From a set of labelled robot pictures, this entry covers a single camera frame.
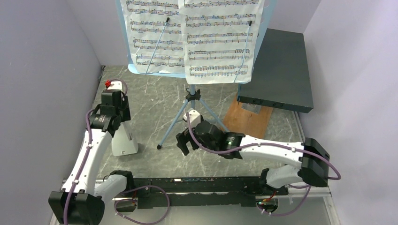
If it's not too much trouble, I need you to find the light blue music stand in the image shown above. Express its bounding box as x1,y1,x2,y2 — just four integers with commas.
115,0,278,150

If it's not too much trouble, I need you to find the white metronome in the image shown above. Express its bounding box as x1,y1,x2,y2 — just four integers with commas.
111,121,138,157

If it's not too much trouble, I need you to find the sheet music page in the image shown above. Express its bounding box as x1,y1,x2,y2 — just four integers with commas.
178,0,265,85
118,0,185,75

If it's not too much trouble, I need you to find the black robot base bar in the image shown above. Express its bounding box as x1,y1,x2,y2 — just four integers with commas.
117,176,289,209

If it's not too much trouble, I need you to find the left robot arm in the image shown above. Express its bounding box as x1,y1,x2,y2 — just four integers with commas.
48,89,138,225

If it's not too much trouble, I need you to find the wooden board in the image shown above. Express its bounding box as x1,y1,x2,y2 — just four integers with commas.
223,93,273,139

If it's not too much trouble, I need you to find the small grey metal plate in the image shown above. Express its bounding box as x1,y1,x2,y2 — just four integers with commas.
241,103,261,114

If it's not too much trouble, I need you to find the dark green metal rack unit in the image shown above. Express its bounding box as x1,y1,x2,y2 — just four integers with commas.
237,29,314,113

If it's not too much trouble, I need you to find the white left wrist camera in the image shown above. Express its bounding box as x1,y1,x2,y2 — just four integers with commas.
105,80,123,91

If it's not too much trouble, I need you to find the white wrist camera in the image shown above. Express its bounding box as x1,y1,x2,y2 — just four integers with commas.
183,108,204,128
105,80,123,91

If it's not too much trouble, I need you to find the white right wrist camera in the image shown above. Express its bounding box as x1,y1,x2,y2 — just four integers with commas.
183,108,204,128

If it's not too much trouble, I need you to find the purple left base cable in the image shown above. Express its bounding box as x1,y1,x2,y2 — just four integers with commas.
114,186,171,225

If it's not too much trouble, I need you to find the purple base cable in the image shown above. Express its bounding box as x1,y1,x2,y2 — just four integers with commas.
114,186,171,225
257,186,312,218

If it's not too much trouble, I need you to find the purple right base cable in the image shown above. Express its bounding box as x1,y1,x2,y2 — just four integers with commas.
257,186,312,218

